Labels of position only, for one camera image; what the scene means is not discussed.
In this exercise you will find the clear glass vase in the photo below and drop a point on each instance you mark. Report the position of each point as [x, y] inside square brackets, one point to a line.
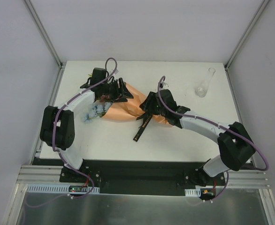
[202, 89]

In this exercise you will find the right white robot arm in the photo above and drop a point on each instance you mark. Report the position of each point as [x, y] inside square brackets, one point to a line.
[234, 143]

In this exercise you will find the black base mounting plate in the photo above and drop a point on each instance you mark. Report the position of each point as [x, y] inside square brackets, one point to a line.
[140, 177]

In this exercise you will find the blue artificial flower stem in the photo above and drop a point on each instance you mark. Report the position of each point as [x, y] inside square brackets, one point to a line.
[96, 110]

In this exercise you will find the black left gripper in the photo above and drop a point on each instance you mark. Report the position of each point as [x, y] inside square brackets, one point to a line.
[118, 88]

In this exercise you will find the front aluminium rail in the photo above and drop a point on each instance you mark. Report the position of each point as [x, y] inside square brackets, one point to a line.
[249, 179]

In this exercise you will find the pink flowers green leaves bunch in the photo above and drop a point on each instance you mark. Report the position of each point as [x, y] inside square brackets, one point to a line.
[103, 90]

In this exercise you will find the black printed ribbon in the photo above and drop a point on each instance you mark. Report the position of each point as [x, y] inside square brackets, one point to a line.
[142, 126]

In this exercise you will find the right white cable duct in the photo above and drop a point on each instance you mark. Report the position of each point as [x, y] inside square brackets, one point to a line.
[192, 192]

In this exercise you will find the left aluminium frame post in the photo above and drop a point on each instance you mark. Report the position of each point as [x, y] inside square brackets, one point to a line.
[43, 33]

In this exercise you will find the white cable duct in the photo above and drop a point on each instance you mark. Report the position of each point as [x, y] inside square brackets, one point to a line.
[192, 192]
[61, 189]

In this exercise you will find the left white cable duct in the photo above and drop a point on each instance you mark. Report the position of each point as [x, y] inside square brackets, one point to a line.
[61, 189]

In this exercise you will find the peach wrapping paper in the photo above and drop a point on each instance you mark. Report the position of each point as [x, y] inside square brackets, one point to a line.
[127, 111]

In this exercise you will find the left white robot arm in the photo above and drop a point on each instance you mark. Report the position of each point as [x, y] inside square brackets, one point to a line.
[58, 123]

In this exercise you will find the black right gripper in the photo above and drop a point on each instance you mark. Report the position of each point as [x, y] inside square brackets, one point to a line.
[153, 104]

